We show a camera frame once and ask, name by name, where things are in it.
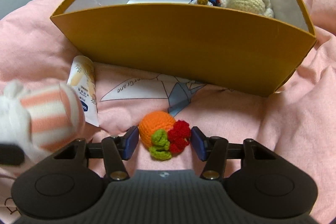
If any white black plush cat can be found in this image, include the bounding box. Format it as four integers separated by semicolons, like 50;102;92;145
1;80;85;162

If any orange crochet fruit keychain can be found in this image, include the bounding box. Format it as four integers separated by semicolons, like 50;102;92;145
138;111;191;161

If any white hand cream tube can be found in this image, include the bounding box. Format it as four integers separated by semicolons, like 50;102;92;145
67;55;99;127

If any large orange cardboard box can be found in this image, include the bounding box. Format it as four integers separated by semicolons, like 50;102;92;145
51;0;316;96

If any paper crane print card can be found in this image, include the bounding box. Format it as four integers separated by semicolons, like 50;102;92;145
100;74;206;116

